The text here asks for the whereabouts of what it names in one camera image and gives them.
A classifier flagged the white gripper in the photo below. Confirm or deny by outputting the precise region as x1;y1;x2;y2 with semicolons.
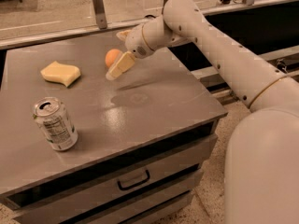
106;25;154;80

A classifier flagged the silver green soda can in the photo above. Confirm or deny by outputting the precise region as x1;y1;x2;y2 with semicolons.
33;97;78;151

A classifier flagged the metal railing bar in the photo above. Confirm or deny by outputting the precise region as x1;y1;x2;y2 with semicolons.
0;0;298;49

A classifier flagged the orange fruit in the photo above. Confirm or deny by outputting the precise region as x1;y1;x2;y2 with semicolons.
105;49;122;67

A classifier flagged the grey drawer cabinet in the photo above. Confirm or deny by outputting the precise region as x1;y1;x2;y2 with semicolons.
0;25;228;224

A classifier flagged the black drawer handle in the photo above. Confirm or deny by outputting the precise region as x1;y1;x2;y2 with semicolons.
117;169;150;191

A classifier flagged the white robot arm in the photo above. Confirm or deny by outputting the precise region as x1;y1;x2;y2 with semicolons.
107;0;299;224

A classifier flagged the yellow sponge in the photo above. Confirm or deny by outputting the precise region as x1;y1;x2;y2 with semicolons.
40;62;81;87

